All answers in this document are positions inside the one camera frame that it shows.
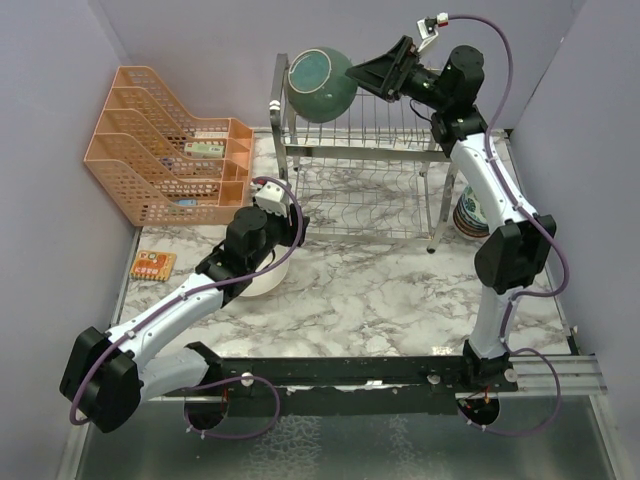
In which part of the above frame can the aluminium frame rail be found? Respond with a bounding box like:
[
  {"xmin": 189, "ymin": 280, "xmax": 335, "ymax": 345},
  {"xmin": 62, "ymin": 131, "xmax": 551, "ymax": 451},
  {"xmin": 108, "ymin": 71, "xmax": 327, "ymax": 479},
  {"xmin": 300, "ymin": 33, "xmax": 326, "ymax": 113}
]
[{"xmin": 511, "ymin": 355, "xmax": 608, "ymax": 396}]

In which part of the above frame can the orange snack packet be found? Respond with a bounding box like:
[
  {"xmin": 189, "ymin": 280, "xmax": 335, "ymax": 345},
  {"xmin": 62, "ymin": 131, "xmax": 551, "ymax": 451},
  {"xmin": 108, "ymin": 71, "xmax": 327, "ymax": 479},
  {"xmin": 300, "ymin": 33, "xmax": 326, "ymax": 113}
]
[{"xmin": 129, "ymin": 250, "xmax": 177, "ymax": 282}]

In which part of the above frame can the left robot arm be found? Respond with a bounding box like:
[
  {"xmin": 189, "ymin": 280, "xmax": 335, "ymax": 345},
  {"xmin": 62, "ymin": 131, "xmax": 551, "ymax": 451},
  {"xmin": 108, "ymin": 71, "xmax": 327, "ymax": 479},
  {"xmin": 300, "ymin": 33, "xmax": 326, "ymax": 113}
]
[{"xmin": 59, "ymin": 200, "xmax": 309, "ymax": 433}]

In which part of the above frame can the steel two-tier dish rack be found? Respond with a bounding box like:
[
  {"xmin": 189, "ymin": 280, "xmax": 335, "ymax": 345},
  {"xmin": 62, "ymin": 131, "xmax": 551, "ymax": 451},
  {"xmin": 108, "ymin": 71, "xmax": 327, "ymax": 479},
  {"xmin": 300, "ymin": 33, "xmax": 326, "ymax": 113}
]
[{"xmin": 269, "ymin": 53, "xmax": 457, "ymax": 253}]

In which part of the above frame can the large teal ceramic bowl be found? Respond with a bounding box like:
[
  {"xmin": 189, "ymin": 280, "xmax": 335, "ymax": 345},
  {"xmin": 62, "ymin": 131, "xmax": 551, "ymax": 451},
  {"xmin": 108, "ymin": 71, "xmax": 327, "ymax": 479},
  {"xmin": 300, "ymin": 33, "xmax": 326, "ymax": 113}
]
[{"xmin": 285, "ymin": 47, "xmax": 358, "ymax": 124}]

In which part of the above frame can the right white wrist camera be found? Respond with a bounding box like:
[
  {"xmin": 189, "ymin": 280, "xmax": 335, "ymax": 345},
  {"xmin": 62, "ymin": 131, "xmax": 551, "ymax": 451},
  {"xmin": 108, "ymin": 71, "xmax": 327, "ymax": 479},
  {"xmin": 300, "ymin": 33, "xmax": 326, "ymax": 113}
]
[{"xmin": 416, "ymin": 12, "xmax": 449, "ymax": 57}]

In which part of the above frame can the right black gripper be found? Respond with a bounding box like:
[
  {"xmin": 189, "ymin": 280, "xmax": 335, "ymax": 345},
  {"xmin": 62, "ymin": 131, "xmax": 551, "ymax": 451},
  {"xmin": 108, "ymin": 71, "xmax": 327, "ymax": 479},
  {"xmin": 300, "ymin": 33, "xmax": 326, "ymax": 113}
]
[{"xmin": 344, "ymin": 38, "xmax": 447, "ymax": 113}]

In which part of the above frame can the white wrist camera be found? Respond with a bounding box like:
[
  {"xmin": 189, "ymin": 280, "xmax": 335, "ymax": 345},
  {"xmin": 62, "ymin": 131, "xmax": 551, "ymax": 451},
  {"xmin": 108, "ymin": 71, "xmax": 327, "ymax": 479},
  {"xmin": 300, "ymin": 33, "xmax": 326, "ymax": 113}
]
[
  {"xmin": 252, "ymin": 181, "xmax": 291, "ymax": 218},
  {"xmin": 416, "ymin": 12, "xmax": 449, "ymax": 57}
]

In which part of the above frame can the large cream ceramic bowl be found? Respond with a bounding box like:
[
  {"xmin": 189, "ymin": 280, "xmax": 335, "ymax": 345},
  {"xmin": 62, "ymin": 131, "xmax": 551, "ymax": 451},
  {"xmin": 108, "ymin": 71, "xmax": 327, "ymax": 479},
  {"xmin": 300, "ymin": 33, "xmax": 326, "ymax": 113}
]
[{"xmin": 240, "ymin": 245, "xmax": 290, "ymax": 298}]

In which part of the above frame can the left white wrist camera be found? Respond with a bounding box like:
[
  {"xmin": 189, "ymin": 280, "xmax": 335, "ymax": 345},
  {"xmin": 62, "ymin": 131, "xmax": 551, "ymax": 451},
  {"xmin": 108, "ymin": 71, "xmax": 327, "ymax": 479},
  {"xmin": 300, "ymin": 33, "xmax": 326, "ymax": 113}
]
[{"xmin": 252, "ymin": 181, "xmax": 291, "ymax": 218}]

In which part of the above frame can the orange plastic file organizer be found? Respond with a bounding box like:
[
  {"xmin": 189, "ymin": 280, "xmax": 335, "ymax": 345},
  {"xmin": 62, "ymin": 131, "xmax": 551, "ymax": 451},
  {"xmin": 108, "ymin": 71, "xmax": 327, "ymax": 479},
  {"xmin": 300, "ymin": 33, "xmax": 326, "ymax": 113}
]
[{"xmin": 84, "ymin": 66, "xmax": 255, "ymax": 226}]

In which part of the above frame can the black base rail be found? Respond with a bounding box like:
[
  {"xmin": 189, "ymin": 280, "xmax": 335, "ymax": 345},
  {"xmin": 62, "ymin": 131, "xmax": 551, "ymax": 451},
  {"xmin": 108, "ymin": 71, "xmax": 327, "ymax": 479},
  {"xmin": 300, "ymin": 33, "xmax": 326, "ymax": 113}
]
[{"xmin": 205, "ymin": 355, "xmax": 517, "ymax": 416}]

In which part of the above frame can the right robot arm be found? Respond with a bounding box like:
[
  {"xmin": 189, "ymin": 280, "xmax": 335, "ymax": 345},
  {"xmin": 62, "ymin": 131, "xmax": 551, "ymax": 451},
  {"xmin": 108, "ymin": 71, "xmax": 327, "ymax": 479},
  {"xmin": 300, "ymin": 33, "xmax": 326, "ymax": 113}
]
[{"xmin": 346, "ymin": 36, "xmax": 556, "ymax": 391}]

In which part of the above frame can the green patterned small bowl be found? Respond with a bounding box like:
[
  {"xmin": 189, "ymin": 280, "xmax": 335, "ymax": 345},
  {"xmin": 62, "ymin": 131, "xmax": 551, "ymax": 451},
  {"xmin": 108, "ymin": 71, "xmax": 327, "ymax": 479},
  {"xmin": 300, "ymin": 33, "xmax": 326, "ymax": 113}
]
[{"xmin": 459, "ymin": 185, "xmax": 488, "ymax": 228}]

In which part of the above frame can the green white box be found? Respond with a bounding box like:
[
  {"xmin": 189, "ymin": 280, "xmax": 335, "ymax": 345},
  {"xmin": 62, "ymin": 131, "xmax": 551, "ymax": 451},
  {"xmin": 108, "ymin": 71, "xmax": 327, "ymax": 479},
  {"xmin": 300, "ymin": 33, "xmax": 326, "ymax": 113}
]
[{"xmin": 184, "ymin": 142, "xmax": 225, "ymax": 159}]

